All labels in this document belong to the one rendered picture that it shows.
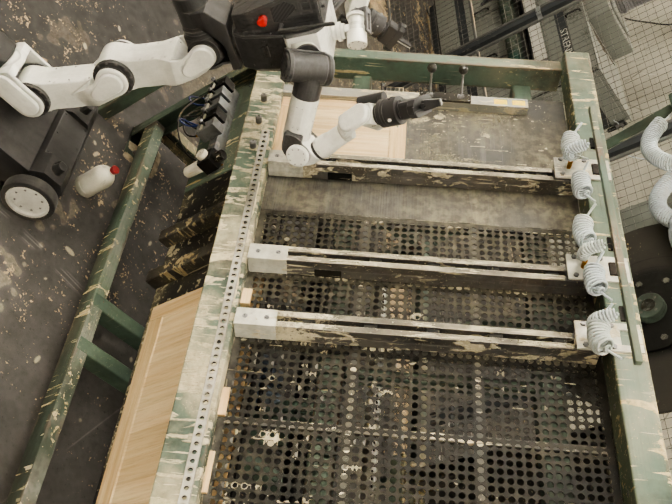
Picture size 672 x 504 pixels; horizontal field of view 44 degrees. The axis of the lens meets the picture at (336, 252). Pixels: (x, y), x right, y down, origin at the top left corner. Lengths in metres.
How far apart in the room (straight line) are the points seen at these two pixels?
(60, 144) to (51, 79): 0.30
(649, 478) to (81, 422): 1.96
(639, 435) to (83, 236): 2.23
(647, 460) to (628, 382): 0.24
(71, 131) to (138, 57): 0.57
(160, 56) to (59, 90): 0.42
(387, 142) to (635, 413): 1.34
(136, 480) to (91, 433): 0.53
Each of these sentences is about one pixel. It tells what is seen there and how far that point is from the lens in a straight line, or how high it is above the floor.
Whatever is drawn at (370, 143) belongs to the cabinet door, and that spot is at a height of 1.18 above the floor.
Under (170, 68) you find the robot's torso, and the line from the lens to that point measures 2.90.
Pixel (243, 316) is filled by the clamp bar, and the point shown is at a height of 0.95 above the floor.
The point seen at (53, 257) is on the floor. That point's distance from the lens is 3.35.
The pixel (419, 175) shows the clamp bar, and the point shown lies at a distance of 2.92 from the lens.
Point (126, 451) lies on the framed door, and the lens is 2.87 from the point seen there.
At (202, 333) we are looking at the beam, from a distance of 2.48.
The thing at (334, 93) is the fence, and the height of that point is 1.07.
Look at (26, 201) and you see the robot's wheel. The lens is 3.24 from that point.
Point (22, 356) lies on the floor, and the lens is 3.12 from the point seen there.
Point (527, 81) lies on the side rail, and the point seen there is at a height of 1.66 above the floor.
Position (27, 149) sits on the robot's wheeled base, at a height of 0.17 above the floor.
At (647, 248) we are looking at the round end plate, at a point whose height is 1.88.
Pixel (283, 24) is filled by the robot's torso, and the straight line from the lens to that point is 2.68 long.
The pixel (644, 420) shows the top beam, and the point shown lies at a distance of 2.39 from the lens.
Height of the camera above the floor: 2.41
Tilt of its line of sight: 29 degrees down
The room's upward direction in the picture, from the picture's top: 68 degrees clockwise
